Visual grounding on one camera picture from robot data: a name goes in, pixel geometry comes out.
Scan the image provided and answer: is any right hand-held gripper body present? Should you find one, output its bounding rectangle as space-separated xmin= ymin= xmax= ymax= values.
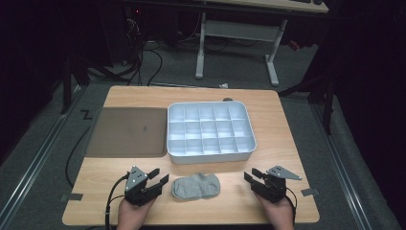
xmin=252 ymin=165 xmax=303 ymax=204

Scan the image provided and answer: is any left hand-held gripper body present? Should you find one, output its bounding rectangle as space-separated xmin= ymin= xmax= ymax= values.
xmin=124 ymin=166 xmax=161 ymax=207

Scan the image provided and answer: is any grey sock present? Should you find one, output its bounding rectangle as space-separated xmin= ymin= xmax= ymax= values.
xmin=170 ymin=172 xmax=221 ymax=201

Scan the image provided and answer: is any white compartment storage box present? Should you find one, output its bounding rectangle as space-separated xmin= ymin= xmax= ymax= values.
xmin=166 ymin=101 xmax=258 ymax=165

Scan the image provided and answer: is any person's left hand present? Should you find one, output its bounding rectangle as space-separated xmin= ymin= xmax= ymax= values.
xmin=117 ymin=197 xmax=157 ymax=230

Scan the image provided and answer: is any person's right hand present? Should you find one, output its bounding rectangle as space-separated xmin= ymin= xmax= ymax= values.
xmin=255 ymin=193 xmax=295 ymax=230

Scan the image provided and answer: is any brown flat lid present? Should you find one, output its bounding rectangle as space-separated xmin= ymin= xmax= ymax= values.
xmin=84 ymin=106 xmax=169 ymax=159

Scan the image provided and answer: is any black metal stand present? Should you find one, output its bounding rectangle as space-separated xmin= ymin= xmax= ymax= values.
xmin=59 ymin=54 xmax=91 ymax=115
xmin=277 ymin=60 xmax=338 ymax=136

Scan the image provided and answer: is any white-legged desk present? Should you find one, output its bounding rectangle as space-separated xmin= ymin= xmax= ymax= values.
xmin=194 ymin=0 xmax=329 ymax=87

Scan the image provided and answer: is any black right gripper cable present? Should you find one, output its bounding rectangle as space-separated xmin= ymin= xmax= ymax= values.
xmin=284 ymin=187 xmax=299 ymax=224

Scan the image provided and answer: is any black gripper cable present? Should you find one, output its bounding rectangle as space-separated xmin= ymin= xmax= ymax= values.
xmin=284 ymin=187 xmax=299 ymax=224
xmin=104 ymin=173 xmax=130 ymax=230

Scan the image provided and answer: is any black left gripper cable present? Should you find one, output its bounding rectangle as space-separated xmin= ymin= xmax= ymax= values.
xmin=104 ymin=173 xmax=130 ymax=230

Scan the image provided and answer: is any metal floor rail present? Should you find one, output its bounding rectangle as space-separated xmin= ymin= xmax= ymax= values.
xmin=309 ymin=102 xmax=373 ymax=230
xmin=0 ymin=85 xmax=82 ymax=226

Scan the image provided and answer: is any black floor cable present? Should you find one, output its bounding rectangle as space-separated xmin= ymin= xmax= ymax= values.
xmin=64 ymin=126 xmax=92 ymax=188

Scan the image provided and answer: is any bundle of black cables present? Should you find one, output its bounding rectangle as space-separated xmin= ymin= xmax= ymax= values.
xmin=123 ymin=17 xmax=164 ymax=87

